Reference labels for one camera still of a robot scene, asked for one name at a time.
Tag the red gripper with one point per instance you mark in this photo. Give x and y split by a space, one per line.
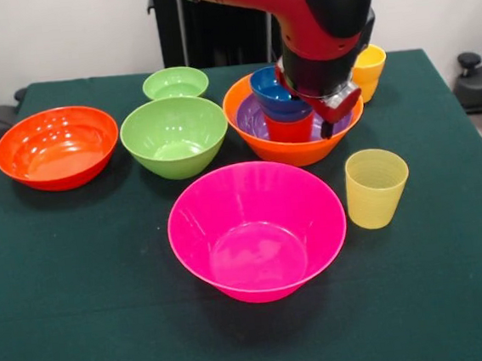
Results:
338 109

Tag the red plastic cup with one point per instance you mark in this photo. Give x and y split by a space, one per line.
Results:
287 131

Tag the purple plastic bowl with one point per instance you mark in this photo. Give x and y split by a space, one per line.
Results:
250 120

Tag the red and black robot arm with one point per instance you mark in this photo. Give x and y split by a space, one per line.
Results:
315 19

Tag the orange-yellow plastic cup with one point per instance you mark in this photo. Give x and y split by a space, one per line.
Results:
369 74

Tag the pale yellow plastic cup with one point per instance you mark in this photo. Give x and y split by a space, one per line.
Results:
375 197

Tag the pink plastic bowl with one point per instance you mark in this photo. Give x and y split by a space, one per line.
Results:
255 239

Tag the large green plastic bowl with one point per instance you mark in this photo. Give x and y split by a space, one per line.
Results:
172 136

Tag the small green plastic bowl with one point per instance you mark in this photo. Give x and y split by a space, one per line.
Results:
174 84

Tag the red plastic bowl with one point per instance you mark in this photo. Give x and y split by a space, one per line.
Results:
56 147

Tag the dark green tablecloth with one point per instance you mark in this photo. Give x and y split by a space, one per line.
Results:
110 329

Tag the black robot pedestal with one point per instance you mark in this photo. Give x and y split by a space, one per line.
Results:
218 33

